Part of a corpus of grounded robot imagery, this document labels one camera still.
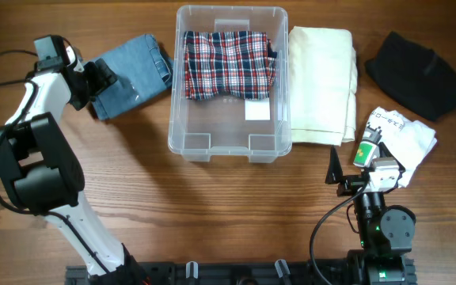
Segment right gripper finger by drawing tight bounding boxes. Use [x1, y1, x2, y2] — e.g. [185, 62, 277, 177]
[378, 142, 405, 173]
[325, 146, 344, 184]

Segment blue denim jeans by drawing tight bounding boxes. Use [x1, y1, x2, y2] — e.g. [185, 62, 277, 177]
[92, 34, 173, 120]

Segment red plaid shirt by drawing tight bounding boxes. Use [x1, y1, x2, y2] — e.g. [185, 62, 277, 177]
[184, 31, 278, 101]

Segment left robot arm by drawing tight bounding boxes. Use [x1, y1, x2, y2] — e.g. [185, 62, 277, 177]
[0, 35, 151, 284]

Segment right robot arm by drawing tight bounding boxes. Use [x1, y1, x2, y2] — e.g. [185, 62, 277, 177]
[322, 142, 417, 285]

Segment white label in container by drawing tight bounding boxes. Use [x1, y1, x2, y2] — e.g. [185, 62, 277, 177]
[245, 98, 271, 121]

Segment clear plastic storage container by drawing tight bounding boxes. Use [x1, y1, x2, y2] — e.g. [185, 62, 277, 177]
[168, 5, 292, 163]

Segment white printed t-shirt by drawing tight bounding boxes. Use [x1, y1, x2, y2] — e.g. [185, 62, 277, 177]
[353, 107, 437, 188]

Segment folded black garment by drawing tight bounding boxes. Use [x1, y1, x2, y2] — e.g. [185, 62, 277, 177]
[365, 32, 456, 121]

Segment folded cream cloth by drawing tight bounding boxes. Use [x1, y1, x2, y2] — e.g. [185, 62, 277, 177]
[289, 26, 358, 146]

